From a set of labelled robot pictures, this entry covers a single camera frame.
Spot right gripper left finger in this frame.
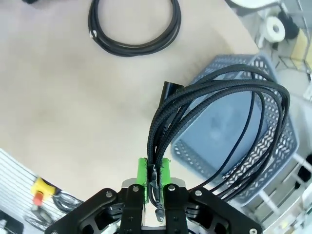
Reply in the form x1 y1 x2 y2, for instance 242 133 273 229
45 158 149 234

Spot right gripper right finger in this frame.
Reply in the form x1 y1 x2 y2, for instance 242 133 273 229
161 158 264 234

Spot black braided USB cable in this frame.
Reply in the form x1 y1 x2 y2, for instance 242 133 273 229
145 63 291 223

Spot blue-grey plastic basket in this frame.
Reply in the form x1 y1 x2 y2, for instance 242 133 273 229
170 53 301 208

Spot yellow red emergency stop button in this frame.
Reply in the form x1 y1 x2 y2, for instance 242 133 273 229
31 177 56 207

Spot white tape roll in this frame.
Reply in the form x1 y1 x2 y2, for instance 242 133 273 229
264 15 287 43

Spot black spools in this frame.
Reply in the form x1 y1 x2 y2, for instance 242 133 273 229
277 11 300 41

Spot black cable coil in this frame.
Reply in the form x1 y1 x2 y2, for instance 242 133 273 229
52 191 84 215

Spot white metal frame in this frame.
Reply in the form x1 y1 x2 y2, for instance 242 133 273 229
240 156 312 234

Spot black braided cable white tip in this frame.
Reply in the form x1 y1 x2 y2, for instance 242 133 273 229
87 0 183 58

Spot aluminium slotted base plate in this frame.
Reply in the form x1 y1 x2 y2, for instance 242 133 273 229
0 148 81 234

